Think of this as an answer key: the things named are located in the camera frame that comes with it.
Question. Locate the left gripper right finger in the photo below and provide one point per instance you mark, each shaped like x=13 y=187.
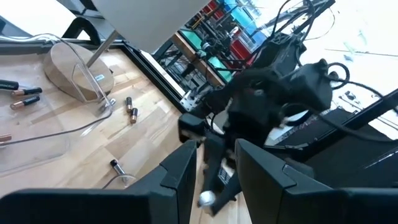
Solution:
x=311 y=208

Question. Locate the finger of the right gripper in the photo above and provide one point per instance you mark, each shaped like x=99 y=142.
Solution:
x=230 y=193
x=213 y=161

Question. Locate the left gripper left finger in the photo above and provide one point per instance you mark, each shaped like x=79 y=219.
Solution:
x=93 y=208

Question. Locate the silver black battery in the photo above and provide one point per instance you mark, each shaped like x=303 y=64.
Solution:
x=117 y=168
x=207 y=199

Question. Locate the black copper Duracell battery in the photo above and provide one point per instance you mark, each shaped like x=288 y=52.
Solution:
x=7 y=85
x=133 y=115
x=25 y=102
x=28 y=91
x=129 y=104
x=4 y=139

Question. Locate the clear plastic bin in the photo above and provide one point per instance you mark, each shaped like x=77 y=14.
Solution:
x=37 y=124
x=122 y=183

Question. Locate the wooden workbench green mats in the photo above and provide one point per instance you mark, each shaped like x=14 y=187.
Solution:
x=220 y=70

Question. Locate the red bin storage rack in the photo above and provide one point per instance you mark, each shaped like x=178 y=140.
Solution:
x=241 y=49

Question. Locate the white shade wooden base lamp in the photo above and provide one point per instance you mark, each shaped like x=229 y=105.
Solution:
x=149 y=21

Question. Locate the white round side table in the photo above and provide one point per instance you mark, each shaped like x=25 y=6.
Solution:
x=34 y=15

